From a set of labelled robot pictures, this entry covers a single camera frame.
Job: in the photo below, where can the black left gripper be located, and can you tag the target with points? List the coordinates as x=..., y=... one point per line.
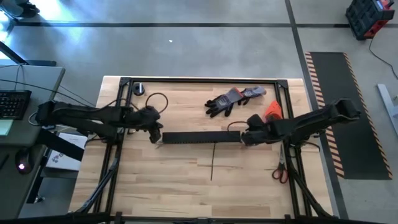
x=147, y=119

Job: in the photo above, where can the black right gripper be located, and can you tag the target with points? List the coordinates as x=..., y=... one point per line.
x=259, y=136

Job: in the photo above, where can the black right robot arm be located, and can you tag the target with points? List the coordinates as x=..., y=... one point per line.
x=311, y=124

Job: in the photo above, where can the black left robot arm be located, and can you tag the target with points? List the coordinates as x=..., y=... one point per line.
x=77, y=115

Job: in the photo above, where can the grey black work glove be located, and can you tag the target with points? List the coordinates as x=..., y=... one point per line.
x=253, y=92
x=224, y=102

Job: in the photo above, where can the black round puck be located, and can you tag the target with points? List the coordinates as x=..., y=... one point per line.
x=136, y=90

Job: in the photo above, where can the black desk leg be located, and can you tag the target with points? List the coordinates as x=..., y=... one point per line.
x=59, y=146

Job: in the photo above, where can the white cardboard box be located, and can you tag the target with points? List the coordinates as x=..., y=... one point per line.
x=62, y=163

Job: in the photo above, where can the black striped floor mat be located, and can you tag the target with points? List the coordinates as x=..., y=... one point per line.
x=357, y=149

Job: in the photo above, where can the grey desk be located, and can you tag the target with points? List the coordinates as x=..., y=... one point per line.
x=37, y=81

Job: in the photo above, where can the black computer mouse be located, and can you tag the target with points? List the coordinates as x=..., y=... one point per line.
x=26, y=160

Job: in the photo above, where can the grey metal bar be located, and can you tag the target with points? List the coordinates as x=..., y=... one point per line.
x=387, y=99

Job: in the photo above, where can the black keyboard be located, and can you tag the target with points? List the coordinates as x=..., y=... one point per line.
x=14, y=104

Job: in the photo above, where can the pale green notepad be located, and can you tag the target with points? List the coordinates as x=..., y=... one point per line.
x=5, y=127

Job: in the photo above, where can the black red toolbox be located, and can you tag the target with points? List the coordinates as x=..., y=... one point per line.
x=363, y=15

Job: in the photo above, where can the person's foot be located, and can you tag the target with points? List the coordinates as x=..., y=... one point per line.
x=28, y=9

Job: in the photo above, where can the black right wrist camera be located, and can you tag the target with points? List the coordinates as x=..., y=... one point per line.
x=256, y=121

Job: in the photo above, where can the black aluminium table frame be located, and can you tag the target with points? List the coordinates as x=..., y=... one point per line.
x=202, y=80

